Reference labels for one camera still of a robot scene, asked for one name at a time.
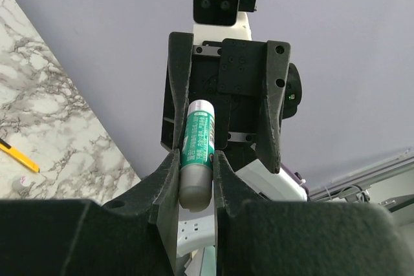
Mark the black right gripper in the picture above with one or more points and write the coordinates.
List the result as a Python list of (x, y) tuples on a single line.
[(232, 81)]

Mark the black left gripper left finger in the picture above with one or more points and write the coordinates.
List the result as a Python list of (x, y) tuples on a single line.
[(146, 241)]

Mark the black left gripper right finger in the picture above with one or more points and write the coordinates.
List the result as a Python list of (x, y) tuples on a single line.
[(241, 226)]

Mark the white green glue stick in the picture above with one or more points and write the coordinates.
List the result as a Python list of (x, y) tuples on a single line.
[(196, 167)]

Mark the white glue stick cap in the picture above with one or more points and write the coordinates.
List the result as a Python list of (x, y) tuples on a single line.
[(21, 183)]

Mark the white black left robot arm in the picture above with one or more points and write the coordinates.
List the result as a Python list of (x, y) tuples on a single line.
[(191, 234)]

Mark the yellow utility knife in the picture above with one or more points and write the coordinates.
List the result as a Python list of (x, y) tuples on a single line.
[(19, 157)]

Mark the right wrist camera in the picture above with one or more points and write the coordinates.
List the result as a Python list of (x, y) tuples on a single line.
[(216, 20)]

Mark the aluminium extrusion rail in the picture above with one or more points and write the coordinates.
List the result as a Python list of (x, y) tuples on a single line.
[(354, 186)]

